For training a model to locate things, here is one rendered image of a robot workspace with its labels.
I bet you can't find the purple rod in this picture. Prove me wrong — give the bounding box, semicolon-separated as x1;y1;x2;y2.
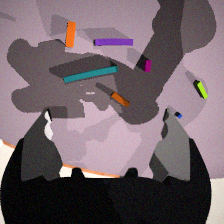
95;39;133;46

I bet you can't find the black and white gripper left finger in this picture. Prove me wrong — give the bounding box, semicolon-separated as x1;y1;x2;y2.
0;109;63;224

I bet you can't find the short magenta rod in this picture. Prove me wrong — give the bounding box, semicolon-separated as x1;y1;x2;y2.
143;60;152;72

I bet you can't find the turquoise rod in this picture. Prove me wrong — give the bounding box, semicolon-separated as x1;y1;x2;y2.
63;65;118;83

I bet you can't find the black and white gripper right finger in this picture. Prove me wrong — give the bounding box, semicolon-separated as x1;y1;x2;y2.
149;108;212;224

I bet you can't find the lime green rod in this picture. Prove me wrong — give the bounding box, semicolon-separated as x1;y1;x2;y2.
194;80;208;99

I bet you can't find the orange rod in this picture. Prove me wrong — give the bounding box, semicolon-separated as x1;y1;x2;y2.
111;91;130;107
66;21;76;47

